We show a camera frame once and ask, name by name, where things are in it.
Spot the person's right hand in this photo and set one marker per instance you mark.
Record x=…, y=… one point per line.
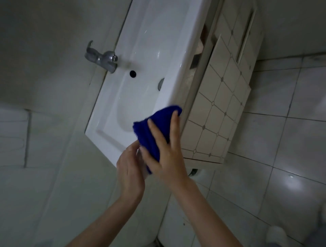
x=169, y=162

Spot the person's left hand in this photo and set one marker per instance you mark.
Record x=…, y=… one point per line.
x=131, y=175

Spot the small blue cleaning cloth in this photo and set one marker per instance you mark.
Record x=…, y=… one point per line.
x=158, y=119

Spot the white ceramic sink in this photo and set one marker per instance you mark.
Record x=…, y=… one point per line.
x=158, y=38

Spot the person's left forearm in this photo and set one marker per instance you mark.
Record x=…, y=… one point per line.
x=107, y=224

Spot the person's right forearm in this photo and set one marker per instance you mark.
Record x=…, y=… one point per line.
x=206, y=216

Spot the metal sink drain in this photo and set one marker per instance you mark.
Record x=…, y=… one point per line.
x=161, y=84

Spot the patterned vanity cabinet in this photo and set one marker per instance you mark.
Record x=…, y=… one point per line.
x=216, y=114

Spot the chrome faucet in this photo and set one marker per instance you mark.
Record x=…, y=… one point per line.
x=104, y=59

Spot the white shoe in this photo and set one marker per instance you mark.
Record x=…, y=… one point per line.
x=277, y=236

